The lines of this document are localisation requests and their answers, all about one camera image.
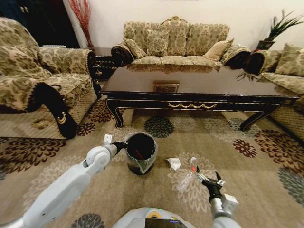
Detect clear plastic bin liner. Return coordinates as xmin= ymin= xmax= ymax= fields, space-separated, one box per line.
xmin=125 ymin=133 xmax=159 ymax=174

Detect plain beige cushion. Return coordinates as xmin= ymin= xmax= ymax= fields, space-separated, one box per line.
xmin=203 ymin=38 xmax=235 ymax=61

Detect floral armchair dark wooden arm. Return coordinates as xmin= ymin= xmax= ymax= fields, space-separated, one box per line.
xmin=0 ymin=17 xmax=98 ymax=140

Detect floral sofa with cushion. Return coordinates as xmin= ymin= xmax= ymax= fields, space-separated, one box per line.
xmin=246 ymin=42 xmax=304 ymax=130

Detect dark wooden cabinet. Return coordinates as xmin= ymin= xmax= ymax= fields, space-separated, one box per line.
xmin=0 ymin=0 xmax=80 ymax=49

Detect large floral cushion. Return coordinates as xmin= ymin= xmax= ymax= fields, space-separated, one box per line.
xmin=275 ymin=43 xmax=304 ymax=77

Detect black round trash bin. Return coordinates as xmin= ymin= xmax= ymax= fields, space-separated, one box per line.
xmin=124 ymin=133 xmax=159 ymax=176

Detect small floral cushion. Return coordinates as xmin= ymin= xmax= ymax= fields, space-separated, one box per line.
xmin=123 ymin=38 xmax=147 ymax=59

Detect floral three-seat sofa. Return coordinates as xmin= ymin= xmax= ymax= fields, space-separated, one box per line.
xmin=111 ymin=16 xmax=252 ymax=67

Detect square floral cushion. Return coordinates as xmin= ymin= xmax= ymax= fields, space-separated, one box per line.
xmin=146 ymin=29 xmax=170 ymax=57

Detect clear plastic bottle red cap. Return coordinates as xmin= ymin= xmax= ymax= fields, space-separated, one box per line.
xmin=176 ymin=166 xmax=197 ymax=191

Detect beige floral patterned rug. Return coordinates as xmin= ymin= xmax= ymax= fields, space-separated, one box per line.
xmin=0 ymin=94 xmax=304 ymax=228

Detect dark wooden drawer side table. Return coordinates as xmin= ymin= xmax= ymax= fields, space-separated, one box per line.
xmin=89 ymin=47 xmax=116 ymax=96

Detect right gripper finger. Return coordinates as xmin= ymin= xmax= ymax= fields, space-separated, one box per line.
xmin=195 ymin=165 xmax=210 ymax=184
xmin=214 ymin=171 xmax=227 ymax=187

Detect dark wooden coffee table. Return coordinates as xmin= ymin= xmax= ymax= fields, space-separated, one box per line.
xmin=99 ymin=63 xmax=300 ymax=132

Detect red decorative branches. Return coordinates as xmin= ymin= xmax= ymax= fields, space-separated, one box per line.
xmin=68 ymin=0 xmax=95 ymax=48

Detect potted green plant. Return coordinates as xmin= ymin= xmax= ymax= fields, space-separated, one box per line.
xmin=257 ymin=9 xmax=304 ymax=51

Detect crumpled white paper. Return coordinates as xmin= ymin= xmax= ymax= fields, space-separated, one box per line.
xmin=165 ymin=157 xmax=181 ymax=171

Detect white robot front shell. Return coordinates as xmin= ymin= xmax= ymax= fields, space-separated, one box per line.
xmin=111 ymin=207 xmax=215 ymax=228

